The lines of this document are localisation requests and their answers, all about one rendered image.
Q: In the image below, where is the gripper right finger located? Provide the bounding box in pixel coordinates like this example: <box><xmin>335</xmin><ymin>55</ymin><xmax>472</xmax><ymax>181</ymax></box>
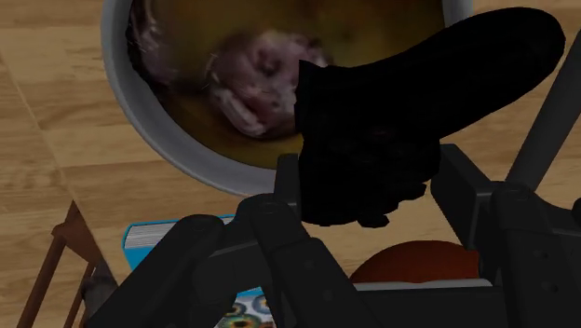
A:
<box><xmin>429</xmin><ymin>143</ymin><xmax>581</xmax><ymax>328</ymax></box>

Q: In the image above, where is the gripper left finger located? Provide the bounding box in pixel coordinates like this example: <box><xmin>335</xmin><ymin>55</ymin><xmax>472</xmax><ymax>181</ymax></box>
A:
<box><xmin>85</xmin><ymin>153</ymin><xmax>384</xmax><ymax>328</ymax></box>

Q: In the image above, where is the black boot-shaped object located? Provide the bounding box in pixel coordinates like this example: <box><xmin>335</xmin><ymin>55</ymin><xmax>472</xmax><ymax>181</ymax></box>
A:
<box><xmin>293</xmin><ymin>6</ymin><xmax>567</xmax><ymax>228</ymax></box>

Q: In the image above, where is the red-brown round object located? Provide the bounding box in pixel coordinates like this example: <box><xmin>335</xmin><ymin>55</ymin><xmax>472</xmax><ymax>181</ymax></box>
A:
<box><xmin>349</xmin><ymin>239</ymin><xmax>481</xmax><ymax>285</ymax></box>

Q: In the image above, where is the grey rod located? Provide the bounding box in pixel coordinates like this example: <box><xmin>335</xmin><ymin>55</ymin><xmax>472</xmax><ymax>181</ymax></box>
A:
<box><xmin>505</xmin><ymin>28</ymin><xmax>581</xmax><ymax>192</ymax></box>

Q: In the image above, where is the grey bowl with soup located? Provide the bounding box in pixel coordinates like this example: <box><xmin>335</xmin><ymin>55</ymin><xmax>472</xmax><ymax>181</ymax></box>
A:
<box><xmin>101</xmin><ymin>0</ymin><xmax>476</xmax><ymax>198</ymax></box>

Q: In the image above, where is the blue book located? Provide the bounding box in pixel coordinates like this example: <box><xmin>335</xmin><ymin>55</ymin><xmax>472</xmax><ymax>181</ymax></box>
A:
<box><xmin>121</xmin><ymin>213</ymin><xmax>277</xmax><ymax>328</ymax></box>

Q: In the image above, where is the brown wooden chair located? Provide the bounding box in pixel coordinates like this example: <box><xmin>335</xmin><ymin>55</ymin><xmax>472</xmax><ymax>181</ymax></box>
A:
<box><xmin>17</xmin><ymin>199</ymin><xmax>120</xmax><ymax>328</ymax></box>

